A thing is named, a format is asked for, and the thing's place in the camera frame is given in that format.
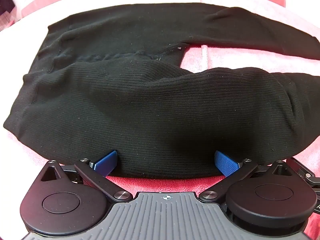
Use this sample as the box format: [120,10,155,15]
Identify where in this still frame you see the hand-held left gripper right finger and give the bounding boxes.
[199,150,295,202]

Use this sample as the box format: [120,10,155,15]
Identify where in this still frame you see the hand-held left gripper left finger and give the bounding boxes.
[40,150,132,202]

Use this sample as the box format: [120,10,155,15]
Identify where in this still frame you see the black ribbed pants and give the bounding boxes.
[3,3,320,180]

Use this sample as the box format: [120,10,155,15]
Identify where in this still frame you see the dark cloth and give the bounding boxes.
[0,0,15,14]

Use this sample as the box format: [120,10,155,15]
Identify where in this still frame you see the red terry blanket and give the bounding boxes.
[0,0,320,240]

